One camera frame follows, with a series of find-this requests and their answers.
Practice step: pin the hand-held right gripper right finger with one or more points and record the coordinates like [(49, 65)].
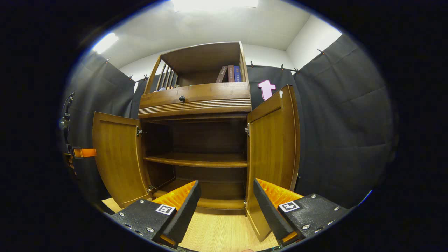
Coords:
[(269, 213)]

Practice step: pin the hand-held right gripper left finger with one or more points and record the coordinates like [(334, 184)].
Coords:
[(184, 213)]

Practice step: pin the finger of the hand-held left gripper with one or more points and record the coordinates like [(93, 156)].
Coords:
[(85, 153)]

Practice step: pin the wooden cabinet door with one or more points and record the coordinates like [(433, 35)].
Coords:
[(269, 147), (119, 154)]

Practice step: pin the wooden inner cabinet shelf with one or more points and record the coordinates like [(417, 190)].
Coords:
[(199, 160)]

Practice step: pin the small ceiling light panel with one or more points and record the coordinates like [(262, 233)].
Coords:
[(105, 42)]

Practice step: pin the blue fabric item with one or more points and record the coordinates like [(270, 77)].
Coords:
[(159, 90)]

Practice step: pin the wooden drawer with black knob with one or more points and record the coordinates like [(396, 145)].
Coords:
[(217, 94)]

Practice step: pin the blue book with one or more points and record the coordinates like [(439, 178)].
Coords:
[(237, 74)]

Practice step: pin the leaning dark brown book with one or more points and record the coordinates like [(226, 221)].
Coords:
[(221, 74)]

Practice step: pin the large ceiling light panel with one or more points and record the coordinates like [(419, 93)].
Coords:
[(213, 4)]

